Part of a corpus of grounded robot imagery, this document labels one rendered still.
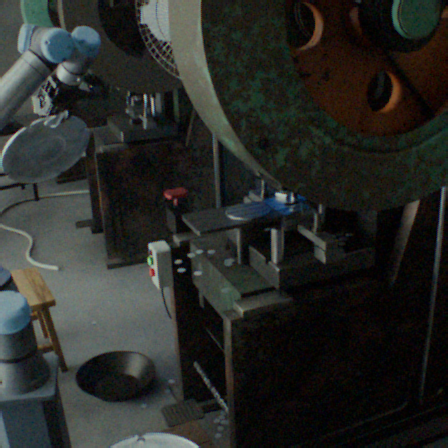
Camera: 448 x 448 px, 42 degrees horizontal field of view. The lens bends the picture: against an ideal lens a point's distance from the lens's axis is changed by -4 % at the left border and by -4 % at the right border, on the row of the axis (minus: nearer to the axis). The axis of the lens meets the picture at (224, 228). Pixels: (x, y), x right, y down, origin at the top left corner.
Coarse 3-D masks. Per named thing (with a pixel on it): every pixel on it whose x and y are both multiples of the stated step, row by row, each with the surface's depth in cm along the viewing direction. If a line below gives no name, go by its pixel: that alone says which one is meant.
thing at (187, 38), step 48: (192, 0) 100; (240, 0) 99; (192, 48) 105; (240, 48) 102; (288, 48) 105; (192, 96) 118; (240, 96) 105; (288, 96) 109; (240, 144) 110; (288, 144) 112; (336, 144) 116; (384, 144) 121; (432, 144) 126; (336, 192) 120; (384, 192) 125; (432, 192) 130
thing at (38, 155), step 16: (48, 128) 171; (64, 128) 175; (80, 128) 180; (16, 144) 169; (32, 144) 173; (48, 144) 178; (64, 144) 182; (80, 144) 186; (0, 160) 172; (16, 160) 175; (32, 160) 180; (48, 160) 184; (64, 160) 188; (16, 176) 181; (32, 176) 185; (48, 176) 190
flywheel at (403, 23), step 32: (288, 0) 110; (320, 0) 112; (352, 0) 112; (384, 0) 105; (416, 0) 105; (320, 32) 116; (352, 32) 116; (384, 32) 108; (416, 32) 107; (320, 64) 117; (352, 64) 120; (384, 64) 123; (416, 64) 126; (320, 96) 120; (352, 96) 122; (352, 128) 125; (384, 128) 128; (416, 128) 131
